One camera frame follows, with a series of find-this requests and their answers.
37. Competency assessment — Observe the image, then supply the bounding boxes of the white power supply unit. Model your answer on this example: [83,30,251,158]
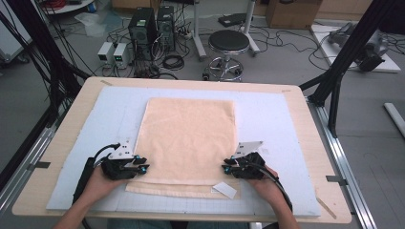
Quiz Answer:
[113,42,133,70]
[96,41,116,67]

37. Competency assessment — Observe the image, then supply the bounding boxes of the person's legs in jeans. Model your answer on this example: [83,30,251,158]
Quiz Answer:
[106,218,253,229]

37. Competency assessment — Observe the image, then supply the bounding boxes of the peach terry towel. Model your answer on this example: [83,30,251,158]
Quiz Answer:
[125,97,244,201]

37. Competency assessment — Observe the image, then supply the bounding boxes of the white desk leg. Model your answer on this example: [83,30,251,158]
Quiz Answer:
[190,0,208,62]
[241,0,262,57]

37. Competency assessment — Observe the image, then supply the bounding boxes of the black flat device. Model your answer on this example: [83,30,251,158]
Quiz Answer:
[217,12,248,29]

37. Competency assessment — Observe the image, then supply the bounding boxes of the person's right hand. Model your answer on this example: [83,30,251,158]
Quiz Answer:
[247,165,285,208]

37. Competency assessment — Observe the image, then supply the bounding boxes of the white pipe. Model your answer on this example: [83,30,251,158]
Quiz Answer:
[383,102,405,139]

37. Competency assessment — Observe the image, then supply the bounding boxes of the aluminium rail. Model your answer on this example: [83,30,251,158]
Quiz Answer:
[0,126,57,218]
[306,97,378,229]

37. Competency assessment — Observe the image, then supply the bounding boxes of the white round table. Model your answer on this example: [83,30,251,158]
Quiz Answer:
[37,0,96,15]

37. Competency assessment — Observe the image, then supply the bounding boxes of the person's left hand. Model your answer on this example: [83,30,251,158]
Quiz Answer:
[79,165,129,208]

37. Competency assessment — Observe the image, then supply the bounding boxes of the slim black computer tower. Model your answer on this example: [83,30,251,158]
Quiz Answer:
[156,4,177,52]

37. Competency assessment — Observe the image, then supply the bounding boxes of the clear plastic bag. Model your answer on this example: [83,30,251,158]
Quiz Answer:
[74,11,124,38]

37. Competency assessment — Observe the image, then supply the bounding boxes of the white gridded foam mat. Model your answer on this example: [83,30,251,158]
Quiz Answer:
[46,85,322,219]

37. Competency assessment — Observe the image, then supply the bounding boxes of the coiled black cable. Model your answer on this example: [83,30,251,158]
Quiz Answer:
[161,53,186,72]

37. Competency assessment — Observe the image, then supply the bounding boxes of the black metal frame stand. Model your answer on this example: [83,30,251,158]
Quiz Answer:
[5,0,93,129]
[299,0,405,138]

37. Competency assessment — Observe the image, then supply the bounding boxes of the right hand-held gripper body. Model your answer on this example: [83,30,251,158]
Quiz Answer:
[229,140,267,181]

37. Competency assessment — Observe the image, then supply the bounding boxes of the black round stool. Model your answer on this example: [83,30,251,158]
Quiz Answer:
[202,29,251,83]

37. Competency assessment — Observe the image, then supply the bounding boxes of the grey tape piece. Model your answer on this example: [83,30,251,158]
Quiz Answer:
[27,160,52,171]
[326,175,349,187]

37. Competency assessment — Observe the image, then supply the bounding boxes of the white base board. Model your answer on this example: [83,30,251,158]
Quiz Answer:
[309,23,402,74]

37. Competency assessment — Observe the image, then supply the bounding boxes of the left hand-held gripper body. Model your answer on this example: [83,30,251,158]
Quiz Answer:
[100,139,141,181]

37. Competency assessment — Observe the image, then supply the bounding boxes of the large black computer tower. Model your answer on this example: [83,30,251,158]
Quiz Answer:
[127,7,160,62]

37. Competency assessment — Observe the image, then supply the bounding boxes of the cardboard box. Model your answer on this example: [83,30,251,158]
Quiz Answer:
[266,0,323,31]

